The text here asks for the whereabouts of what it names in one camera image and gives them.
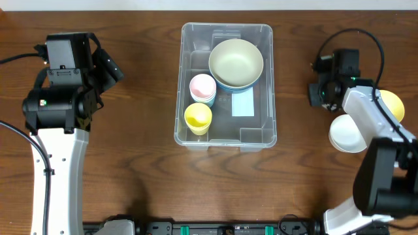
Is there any cream white cup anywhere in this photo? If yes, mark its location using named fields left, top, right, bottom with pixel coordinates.
left=191, top=93, right=216, bottom=103

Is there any white label in bin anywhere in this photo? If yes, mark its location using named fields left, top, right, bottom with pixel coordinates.
left=231, top=87, right=255, bottom=117

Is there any cream beige bowl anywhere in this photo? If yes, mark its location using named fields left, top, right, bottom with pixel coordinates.
left=208, top=39, right=264, bottom=87

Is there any yellow bowl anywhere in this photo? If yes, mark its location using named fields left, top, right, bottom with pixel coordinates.
left=380, top=90, right=405, bottom=122

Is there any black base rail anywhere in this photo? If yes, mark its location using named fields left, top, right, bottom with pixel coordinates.
left=83, top=215, right=390, bottom=235

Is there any white bowl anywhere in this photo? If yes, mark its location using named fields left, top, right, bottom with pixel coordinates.
left=329, top=114, right=367, bottom=153

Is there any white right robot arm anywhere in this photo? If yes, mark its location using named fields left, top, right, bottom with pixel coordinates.
left=308, top=72, right=417, bottom=234

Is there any clear plastic storage bin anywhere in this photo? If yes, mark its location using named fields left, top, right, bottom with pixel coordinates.
left=174, top=22, right=277, bottom=151

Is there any blue bowl under beige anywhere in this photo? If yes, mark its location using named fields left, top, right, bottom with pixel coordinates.
left=210, top=73, right=262, bottom=92

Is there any blue plastic cup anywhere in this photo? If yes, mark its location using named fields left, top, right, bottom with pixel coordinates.
left=195, top=98, right=215, bottom=108

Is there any pink plastic cup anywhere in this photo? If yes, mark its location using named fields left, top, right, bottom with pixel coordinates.
left=189, top=74, right=216, bottom=99

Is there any yellow cup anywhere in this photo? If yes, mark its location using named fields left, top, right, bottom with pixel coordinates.
left=184, top=102, right=212, bottom=136

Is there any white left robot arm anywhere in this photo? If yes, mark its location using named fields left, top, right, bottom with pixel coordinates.
left=22, top=32, right=124, bottom=234

